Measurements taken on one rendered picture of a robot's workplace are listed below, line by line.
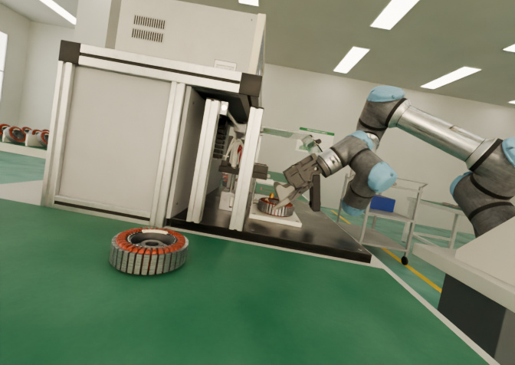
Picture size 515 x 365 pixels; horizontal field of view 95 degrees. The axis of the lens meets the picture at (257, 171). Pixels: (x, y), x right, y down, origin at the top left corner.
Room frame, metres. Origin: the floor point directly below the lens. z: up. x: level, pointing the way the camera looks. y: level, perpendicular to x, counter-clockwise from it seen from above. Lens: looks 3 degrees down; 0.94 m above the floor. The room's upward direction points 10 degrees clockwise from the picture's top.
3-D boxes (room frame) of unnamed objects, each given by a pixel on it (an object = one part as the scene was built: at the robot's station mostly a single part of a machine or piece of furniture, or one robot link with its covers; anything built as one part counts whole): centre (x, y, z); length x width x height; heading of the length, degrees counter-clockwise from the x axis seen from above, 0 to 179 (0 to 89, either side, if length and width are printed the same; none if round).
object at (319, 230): (0.85, -0.06, 0.76); 0.64 x 0.47 x 0.02; 0
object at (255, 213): (0.73, -0.08, 0.78); 0.15 x 0.15 x 0.01; 0
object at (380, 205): (3.17, -1.64, 0.51); 1.01 x 0.60 x 1.01; 0
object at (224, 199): (0.73, 0.07, 0.80); 0.07 x 0.05 x 0.06; 0
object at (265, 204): (0.73, -0.08, 0.80); 0.11 x 0.11 x 0.04
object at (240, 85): (0.86, 0.24, 1.09); 0.68 x 0.44 x 0.05; 0
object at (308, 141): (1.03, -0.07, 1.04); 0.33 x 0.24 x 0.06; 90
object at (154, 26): (0.87, 0.25, 1.22); 0.44 x 0.39 x 0.20; 0
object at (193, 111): (0.86, 0.18, 0.92); 0.66 x 0.01 x 0.30; 0
